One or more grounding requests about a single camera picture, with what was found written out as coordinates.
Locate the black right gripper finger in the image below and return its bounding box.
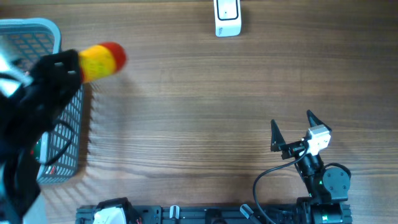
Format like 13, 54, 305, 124
307, 110, 331, 131
271, 119, 286, 152

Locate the red yellow sauce bottle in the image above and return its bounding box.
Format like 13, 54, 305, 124
78, 42, 127, 83

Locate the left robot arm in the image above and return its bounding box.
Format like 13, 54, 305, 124
1, 50, 82, 223

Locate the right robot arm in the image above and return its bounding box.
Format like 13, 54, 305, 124
271, 110, 353, 224

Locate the white barcode scanner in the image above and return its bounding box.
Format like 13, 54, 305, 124
213, 0, 242, 37

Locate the grey plastic basket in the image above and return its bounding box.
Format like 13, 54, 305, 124
1, 18, 85, 184

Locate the black right camera cable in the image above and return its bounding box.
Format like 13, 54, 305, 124
252, 141, 310, 224

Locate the black camera cable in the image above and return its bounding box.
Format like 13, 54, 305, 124
40, 119, 75, 166
252, 141, 310, 224

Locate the black left camera cable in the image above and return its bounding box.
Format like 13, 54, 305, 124
40, 119, 75, 166

